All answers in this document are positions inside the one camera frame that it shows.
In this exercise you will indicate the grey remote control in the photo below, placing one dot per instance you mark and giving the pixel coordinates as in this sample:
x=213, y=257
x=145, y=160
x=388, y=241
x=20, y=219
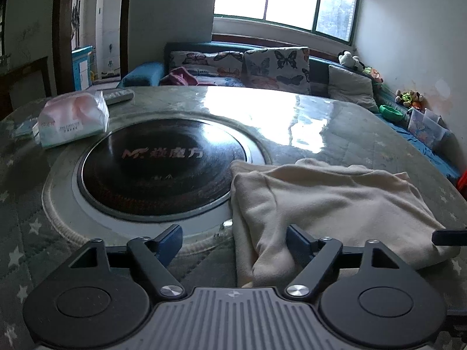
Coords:
x=118, y=96

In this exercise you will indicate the clear plastic storage box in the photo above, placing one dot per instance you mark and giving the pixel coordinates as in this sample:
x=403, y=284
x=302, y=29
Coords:
x=427, y=129

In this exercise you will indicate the green plastic basin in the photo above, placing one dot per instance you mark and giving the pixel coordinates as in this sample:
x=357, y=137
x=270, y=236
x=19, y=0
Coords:
x=391, y=113

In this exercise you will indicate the blue cabinet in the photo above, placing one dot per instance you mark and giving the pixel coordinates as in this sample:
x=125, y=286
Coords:
x=82, y=67

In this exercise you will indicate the blue sofa blanket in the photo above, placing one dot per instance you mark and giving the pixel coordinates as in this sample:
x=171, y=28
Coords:
x=434, y=155

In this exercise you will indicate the pink tissue pack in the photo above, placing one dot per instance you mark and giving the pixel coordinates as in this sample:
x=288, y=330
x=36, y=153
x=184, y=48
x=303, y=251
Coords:
x=73, y=120

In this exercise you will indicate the grey cushion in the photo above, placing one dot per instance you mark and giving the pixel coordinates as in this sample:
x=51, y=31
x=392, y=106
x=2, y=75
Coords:
x=352, y=87

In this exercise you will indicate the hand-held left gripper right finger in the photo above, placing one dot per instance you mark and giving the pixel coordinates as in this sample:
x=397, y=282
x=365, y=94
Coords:
x=299, y=242

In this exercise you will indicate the round black table heater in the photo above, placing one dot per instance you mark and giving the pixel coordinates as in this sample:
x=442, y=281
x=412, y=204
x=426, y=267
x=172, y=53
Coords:
x=160, y=167

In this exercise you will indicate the dark wooden door frame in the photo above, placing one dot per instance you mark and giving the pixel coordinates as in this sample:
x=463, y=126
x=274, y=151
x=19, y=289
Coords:
x=60, y=32

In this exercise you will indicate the blue sofa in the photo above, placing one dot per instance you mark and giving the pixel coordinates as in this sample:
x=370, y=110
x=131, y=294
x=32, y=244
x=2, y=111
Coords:
x=144, y=73

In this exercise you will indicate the dark wooden furniture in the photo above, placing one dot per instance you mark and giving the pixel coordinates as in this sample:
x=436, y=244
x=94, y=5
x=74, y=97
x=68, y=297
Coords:
x=25, y=84

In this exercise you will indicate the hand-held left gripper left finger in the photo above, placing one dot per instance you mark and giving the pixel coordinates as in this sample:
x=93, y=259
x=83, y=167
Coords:
x=169, y=242

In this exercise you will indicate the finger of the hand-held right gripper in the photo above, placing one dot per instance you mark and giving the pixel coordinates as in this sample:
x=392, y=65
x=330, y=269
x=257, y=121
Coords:
x=450, y=237

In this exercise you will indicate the white plush toy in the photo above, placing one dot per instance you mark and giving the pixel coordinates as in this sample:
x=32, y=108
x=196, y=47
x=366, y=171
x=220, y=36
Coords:
x=348, y=60

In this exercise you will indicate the yellow green plush toys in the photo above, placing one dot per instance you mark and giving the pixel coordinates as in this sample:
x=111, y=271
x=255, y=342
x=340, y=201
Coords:
x=410, y=99

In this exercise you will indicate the cream fleece garment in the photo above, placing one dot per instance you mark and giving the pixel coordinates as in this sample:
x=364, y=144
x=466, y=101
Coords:
x=328, y=204

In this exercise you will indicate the colourful soft toy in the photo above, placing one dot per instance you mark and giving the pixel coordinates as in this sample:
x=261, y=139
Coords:
x=373, y=74

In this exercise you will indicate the pink cloth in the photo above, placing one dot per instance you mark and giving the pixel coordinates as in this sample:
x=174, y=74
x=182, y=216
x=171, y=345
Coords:
x=180, y=76

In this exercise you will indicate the butterfly print cushion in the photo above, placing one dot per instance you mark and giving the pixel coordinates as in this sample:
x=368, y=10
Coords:
x=208, y=62
x=277, y=69

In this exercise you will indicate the red plastic stool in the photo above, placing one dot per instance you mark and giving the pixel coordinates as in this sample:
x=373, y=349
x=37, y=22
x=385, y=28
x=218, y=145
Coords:
x=464, y=179

